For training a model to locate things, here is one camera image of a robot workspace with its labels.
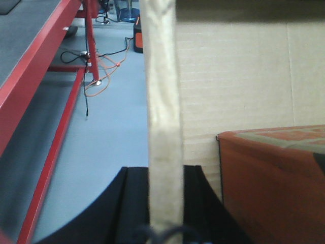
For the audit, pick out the black orange equipment case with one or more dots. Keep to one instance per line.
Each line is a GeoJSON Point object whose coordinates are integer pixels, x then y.
{"type": "Point", "coordinates": [138, 42]}

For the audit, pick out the red printed cardboard box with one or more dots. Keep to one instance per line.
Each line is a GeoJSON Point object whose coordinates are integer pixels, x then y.
{"type": "Point", "coordinates": [273, 182]}

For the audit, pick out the large brown cardboard box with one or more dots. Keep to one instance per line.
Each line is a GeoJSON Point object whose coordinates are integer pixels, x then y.
{"type": "Point", "coordinates": [213, 66]}

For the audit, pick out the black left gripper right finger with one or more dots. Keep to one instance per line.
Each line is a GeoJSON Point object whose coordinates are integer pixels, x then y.
{"type": "Point", "coordinates": [205, 213]}

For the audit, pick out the blue stool base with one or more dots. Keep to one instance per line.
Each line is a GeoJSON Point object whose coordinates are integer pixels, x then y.
{"type": "Point", "coordinates": [127, 10]}

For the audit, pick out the red metal table frame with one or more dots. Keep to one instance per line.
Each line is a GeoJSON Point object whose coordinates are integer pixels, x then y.
{"type": "Point", "coordinates": [22, 84]}

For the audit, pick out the dark grey table mat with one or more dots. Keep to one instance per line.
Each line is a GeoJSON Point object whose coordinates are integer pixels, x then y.
{"type": "Point", "coordinates": [21, 21]}

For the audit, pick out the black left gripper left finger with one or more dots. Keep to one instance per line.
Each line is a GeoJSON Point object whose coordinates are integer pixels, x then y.
{"type": "Point", "coordinates": [115, 216]}

